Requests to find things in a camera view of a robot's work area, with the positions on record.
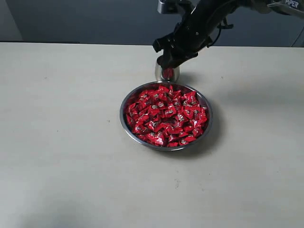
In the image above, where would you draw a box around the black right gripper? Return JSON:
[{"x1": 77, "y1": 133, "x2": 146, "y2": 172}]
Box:
[{"x1": 152, "y1": 0, "x2": 252, "y2": 69}]

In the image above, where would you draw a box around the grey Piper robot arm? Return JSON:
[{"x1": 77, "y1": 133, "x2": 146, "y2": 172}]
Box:
[{"x1": 152, "y1": 0, "x2": 304, "y2": 69}]

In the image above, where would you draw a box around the shiny steel cup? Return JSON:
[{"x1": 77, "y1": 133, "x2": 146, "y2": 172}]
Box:
[{"x1": 154, "y1": 58, "x2": 180, "y2": 82}]

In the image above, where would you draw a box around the round steel bowl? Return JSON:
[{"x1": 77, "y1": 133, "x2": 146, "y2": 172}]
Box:
[{"x1": 120, "y1": 82, "x2": 213, "y2": 152}]

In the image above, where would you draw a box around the red candy front right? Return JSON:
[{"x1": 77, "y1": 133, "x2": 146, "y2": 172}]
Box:
[{"x1": 179, "y1": 135, "x2": 197, "y2": 146}]

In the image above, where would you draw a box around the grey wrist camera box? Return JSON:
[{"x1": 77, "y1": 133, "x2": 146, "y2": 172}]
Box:
[{"x1": 157, "y1": 0, "x2": 192, "y2": 15}]

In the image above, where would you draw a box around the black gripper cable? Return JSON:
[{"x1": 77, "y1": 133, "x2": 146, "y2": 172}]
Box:
[{"x1": 206, "y1": 18, "x2": 234, "y2": 49}]

